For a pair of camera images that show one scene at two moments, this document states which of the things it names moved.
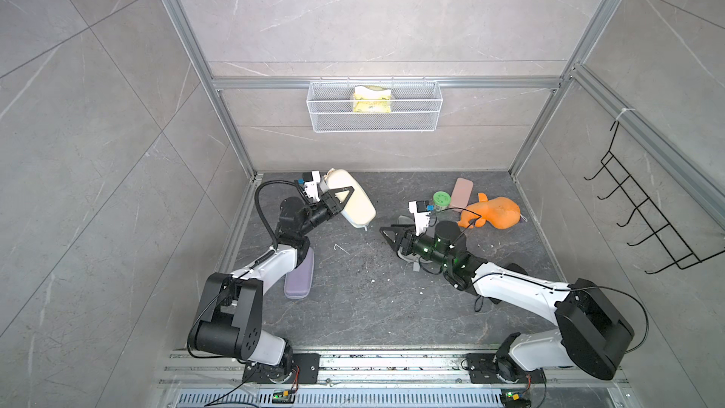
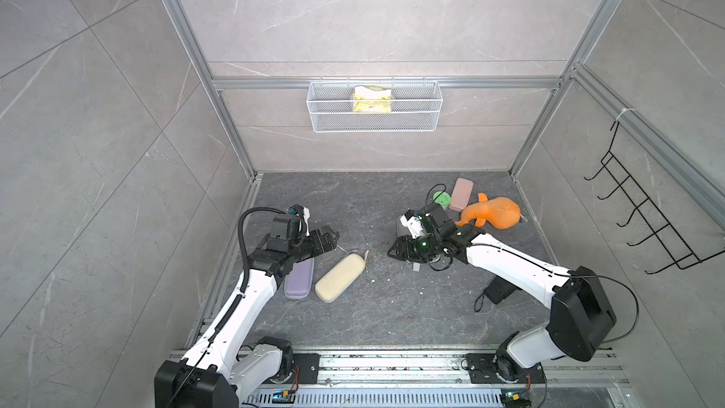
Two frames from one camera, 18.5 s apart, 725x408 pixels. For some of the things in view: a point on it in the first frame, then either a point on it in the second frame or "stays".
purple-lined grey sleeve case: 298,282 stays
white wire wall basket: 340,107 stays
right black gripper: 404,236 -> 405,250
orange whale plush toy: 499,212 stays
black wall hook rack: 678,247 stays
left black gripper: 328,207 -> 328,245
